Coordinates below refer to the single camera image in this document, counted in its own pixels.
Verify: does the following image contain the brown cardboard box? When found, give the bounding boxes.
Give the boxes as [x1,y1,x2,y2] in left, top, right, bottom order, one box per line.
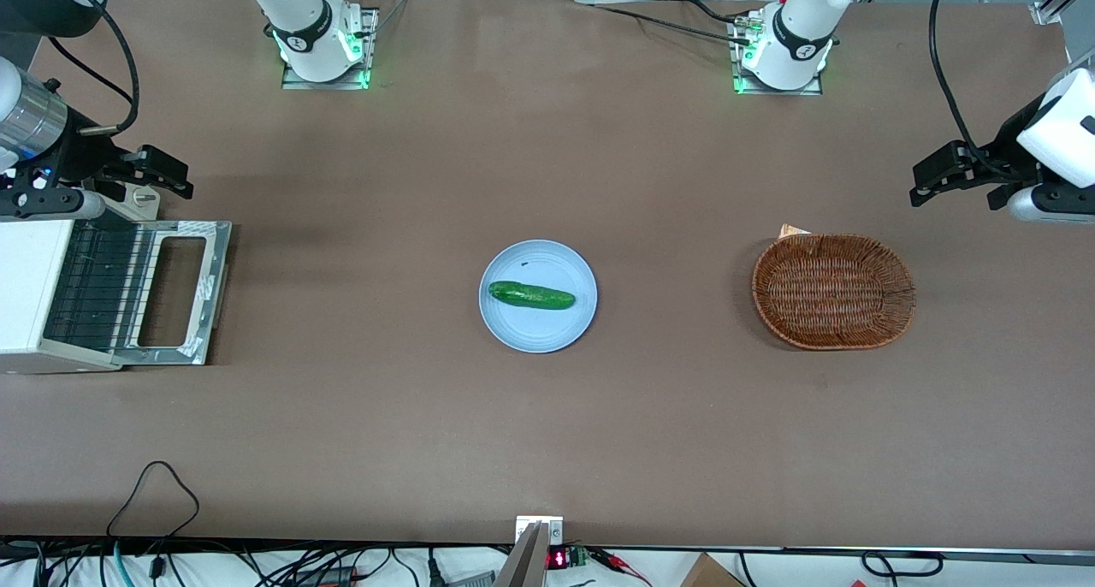
[679,553,748,587]

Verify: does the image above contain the light blue round plate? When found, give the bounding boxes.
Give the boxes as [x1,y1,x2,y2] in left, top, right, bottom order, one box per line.
[478,240,598,354]

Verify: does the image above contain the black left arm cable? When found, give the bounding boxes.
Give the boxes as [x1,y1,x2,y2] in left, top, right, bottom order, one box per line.
[929,0,1012,179]

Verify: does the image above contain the grey aluminium mount bar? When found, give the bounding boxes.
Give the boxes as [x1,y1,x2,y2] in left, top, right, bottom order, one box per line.
[494,523,550,587]

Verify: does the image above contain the black coiled floor cable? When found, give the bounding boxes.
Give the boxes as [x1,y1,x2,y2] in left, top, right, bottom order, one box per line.
[861,550,944,578]

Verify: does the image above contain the short black curved cable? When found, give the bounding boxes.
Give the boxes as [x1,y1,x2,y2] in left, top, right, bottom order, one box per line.
[681,0,747,27]

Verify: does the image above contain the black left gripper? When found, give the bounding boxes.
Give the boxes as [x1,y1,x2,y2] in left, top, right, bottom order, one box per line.
[909,95,1050,208]

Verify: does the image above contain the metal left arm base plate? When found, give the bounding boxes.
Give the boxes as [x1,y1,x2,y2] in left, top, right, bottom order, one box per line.
[729,9,827,98]

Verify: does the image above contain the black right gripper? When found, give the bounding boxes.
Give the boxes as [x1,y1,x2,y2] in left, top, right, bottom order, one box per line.
[30,78,195,202]

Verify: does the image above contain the toaster oven glass door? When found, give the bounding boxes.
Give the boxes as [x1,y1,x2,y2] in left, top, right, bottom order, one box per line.
[115,220,234,367]

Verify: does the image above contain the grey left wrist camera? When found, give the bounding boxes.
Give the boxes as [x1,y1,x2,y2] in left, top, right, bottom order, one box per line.
[988,183,1095,225]

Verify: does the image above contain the black looped thin cable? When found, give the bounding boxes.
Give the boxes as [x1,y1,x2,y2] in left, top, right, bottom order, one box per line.
[106,460,201,542]

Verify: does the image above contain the brown wicker oval basket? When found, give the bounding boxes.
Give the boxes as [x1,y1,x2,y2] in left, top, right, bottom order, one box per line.
[751,233,918,352]

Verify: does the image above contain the silver camera mount bracket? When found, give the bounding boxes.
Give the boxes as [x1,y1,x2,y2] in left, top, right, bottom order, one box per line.
[515,515,565,547]

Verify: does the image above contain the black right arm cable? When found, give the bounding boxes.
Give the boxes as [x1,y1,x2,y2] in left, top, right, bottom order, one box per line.
[47,0,141,136]

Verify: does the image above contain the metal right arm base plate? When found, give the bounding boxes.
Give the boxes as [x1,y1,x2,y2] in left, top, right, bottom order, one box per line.
[281,7,380,92]

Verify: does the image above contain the white toaster oven body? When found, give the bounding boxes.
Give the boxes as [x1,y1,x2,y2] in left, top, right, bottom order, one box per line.
[0,189,163,375]

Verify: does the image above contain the green cucumber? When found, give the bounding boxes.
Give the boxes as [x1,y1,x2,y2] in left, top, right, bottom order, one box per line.
[488,281,577,311]

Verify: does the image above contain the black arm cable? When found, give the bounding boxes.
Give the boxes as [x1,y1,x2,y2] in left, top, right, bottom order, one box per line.
[929,0,1012,179]
[47,0,141,136]

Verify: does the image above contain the red alligator clip leads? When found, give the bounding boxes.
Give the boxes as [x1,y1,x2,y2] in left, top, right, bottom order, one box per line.
[589,548,653,586]

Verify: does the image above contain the black power adapter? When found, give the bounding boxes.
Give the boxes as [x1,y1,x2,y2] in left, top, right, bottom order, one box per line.
[293,566,358,587]

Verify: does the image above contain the long black table cable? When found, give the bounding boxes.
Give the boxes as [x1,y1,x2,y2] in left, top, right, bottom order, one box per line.
[590,3,754,47]

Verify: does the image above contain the wire oven rack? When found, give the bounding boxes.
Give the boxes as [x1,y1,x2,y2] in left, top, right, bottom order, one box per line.
[43,223,160,353]

